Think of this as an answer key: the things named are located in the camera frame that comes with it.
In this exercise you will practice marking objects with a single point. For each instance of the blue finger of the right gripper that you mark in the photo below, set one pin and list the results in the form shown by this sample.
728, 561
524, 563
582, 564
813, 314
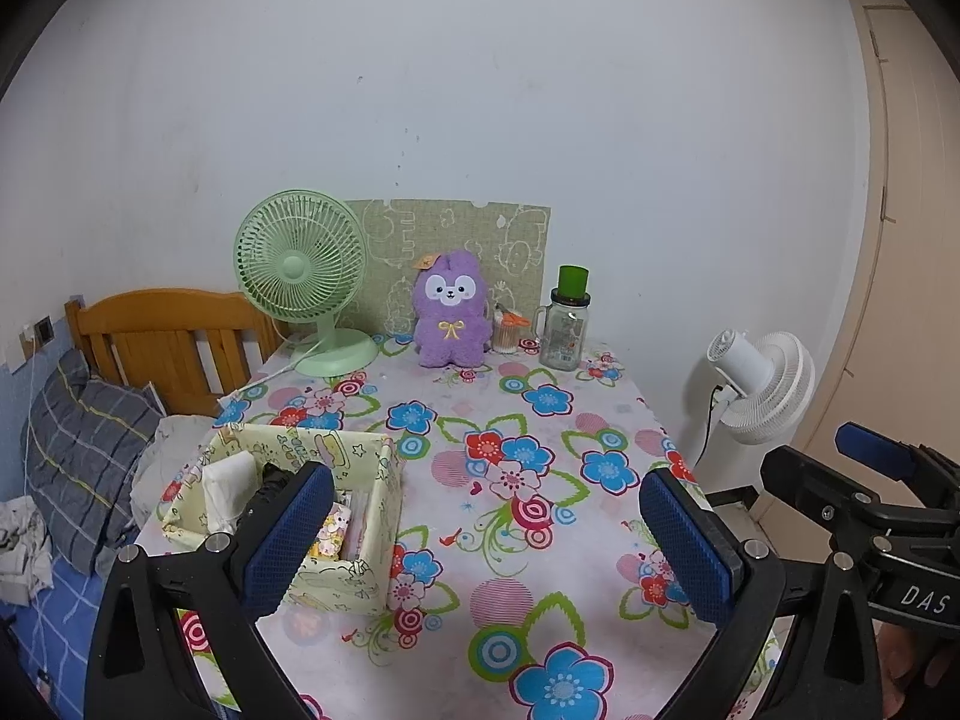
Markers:
824, 496
894, 459

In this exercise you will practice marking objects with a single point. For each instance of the purple plush toy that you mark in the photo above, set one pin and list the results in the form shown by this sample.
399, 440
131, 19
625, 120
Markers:
448, 298

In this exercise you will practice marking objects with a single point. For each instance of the black plastic bag bundle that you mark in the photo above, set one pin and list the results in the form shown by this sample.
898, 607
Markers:
273, 493

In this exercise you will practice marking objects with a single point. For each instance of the cotton swab jar orange lid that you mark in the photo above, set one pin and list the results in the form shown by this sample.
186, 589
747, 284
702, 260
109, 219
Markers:
508, 330

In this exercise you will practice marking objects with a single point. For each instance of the pink paper packet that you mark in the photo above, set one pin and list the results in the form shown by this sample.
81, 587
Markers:
356, 528

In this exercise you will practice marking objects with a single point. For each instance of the person's hand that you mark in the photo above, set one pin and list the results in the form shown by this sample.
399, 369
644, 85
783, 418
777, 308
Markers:
919, 672

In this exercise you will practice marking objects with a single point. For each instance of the grey plaid pillow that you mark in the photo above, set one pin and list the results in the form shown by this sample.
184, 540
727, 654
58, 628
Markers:
84, 438

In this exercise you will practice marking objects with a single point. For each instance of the white standing fan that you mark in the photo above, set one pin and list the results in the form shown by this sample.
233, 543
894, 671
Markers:
754, 390

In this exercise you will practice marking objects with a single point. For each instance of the white tissue stack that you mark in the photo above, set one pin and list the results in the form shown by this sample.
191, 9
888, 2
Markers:
227, 486

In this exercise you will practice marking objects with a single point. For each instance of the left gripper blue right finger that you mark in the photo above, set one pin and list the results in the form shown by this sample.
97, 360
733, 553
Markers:
712, 566

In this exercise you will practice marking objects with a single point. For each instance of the green desk fan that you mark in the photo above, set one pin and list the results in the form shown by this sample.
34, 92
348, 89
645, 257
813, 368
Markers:
300, 258

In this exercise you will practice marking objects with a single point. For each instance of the yellow cartoon tissue pack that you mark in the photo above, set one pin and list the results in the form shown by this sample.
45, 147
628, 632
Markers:
328, 543

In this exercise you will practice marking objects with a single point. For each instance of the floral tablecloth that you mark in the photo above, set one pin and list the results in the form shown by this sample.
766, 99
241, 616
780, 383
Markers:
523, 582

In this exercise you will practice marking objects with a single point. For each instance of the white crumpled cloth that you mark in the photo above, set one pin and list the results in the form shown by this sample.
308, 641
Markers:
25, 554

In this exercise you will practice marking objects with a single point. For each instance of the glass jar with green cup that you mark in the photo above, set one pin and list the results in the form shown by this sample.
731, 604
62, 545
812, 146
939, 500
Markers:
561, 325

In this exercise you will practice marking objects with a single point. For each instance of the beige door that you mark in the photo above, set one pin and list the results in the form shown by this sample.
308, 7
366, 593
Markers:
894, 366

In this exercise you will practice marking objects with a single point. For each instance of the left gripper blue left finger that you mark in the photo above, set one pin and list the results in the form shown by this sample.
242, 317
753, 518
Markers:
270, 548

